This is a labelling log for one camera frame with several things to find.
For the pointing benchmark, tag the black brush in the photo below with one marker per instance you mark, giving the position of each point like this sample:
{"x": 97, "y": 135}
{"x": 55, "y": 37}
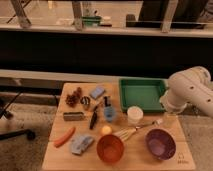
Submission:
{"x": 93, "y": 118}

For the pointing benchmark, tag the orange carrot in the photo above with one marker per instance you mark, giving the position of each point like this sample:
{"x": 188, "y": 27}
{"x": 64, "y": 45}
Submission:
{"x": 62, "y": 140}

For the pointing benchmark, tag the brown grape cluster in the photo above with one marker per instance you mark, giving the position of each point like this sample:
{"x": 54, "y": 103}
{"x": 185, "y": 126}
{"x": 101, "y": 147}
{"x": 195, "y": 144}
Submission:
{"x": 73, "y": 99}

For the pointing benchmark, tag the orange bowl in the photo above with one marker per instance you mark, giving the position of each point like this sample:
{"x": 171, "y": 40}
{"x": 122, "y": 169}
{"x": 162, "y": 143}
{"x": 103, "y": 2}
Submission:
{"x": 110, "y": 149}

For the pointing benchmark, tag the black chair base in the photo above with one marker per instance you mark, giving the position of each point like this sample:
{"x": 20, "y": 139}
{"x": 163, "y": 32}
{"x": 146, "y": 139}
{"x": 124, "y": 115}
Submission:
{"x": 11, "y": 130}

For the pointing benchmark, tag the purple bowl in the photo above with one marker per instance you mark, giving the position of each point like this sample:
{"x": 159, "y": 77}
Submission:
{"x": 160, "y": 144}

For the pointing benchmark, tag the metal whisk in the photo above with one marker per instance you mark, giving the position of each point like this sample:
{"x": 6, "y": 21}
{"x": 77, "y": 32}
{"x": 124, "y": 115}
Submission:
{"x": 125, "y": 134}

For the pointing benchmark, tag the green plastic tray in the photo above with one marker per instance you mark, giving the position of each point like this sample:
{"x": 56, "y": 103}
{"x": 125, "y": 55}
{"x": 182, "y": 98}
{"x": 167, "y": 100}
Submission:
{"x": 144, "y": 93}

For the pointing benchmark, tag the yellow ball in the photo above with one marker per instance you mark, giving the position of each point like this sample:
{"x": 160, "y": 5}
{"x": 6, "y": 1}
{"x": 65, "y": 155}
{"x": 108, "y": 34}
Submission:
{"x": 106, "y": 130}

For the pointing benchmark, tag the white plastic cup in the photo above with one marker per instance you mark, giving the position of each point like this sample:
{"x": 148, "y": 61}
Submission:
{"x": 134, "y": 115}

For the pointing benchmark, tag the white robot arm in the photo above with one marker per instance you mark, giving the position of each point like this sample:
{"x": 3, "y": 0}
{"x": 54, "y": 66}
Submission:
{"x": 190, "y": 86}

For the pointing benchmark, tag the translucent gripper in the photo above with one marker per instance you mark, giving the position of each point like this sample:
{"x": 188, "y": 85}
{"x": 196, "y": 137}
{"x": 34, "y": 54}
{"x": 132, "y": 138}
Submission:
{"x": 168, "y": 119}

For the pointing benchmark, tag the blue sponge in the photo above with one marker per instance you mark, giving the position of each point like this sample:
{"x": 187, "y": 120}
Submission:
{"x": 97, "y": 92}

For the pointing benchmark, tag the small metal cup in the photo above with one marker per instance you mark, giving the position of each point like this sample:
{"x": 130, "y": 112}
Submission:
{"x": 85, "y": 101}

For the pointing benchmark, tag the crumpled blue cloth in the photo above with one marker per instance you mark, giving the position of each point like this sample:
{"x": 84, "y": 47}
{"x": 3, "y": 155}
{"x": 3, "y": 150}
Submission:
{"x": 80, "y": 144}

